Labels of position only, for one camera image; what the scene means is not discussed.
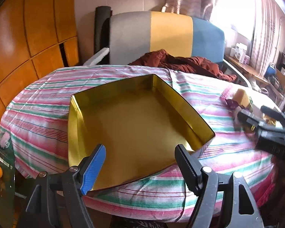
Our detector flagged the purple snack packet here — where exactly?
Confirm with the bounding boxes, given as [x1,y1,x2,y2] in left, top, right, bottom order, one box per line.
[226,99,240,110]

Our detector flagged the yellow sponge wedge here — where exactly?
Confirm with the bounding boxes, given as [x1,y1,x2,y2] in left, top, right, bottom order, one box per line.
[232,89,251,109]

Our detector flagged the wooden side table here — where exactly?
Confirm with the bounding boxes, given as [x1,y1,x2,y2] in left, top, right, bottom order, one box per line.
[224,54,269,84]

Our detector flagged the gold metal tin box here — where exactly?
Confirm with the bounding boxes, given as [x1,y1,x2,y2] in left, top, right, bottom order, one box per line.
[68,74,215,190]

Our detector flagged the white boxes on table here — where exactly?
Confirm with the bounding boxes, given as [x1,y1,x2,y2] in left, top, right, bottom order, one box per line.
[230,43,250,65]

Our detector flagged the dark red jacket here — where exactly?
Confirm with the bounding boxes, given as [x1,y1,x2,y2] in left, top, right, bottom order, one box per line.
[129,49,237,82]

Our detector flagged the black rolled mat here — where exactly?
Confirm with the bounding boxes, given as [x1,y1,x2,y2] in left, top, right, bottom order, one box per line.
[93,6,112,54]

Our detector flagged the tricolour armchair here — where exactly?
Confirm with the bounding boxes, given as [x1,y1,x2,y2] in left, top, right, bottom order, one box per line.
[84,11,251,88]

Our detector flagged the wooden wardrobe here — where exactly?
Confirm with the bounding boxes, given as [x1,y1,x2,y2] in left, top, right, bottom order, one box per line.
[0,0,79,121]

